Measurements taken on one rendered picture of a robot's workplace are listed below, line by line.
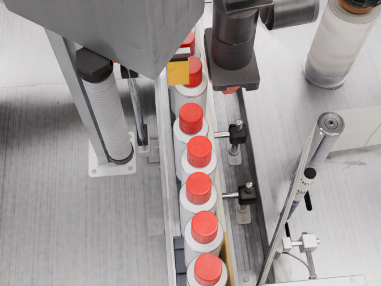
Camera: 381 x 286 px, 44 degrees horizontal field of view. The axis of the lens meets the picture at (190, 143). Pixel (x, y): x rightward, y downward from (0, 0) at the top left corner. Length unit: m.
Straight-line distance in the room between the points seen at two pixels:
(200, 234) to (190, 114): 0.17
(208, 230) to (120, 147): 0.15
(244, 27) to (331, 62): 0.32
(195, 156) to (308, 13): 0.22
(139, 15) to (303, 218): 0.54
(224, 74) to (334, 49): 0.27
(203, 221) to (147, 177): 0.32
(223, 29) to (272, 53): 0.38
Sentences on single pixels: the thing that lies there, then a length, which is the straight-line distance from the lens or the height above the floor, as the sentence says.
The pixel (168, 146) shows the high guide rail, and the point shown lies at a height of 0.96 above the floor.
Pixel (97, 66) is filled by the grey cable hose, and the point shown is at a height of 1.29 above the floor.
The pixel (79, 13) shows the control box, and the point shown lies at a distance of 0.41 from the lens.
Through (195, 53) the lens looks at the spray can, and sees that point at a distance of 0.74.
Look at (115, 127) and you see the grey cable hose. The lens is 0.53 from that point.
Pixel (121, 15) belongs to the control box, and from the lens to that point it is 0.37.
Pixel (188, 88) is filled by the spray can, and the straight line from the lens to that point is 0.70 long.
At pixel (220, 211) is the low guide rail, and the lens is 0.76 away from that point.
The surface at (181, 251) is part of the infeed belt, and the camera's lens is 0.78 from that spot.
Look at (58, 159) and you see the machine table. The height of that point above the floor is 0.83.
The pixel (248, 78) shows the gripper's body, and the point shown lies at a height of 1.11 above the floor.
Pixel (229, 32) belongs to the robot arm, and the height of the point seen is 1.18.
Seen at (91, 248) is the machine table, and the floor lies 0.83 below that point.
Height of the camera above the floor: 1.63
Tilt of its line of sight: 63 degrees down
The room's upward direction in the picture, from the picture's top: 1 degrees clockwise
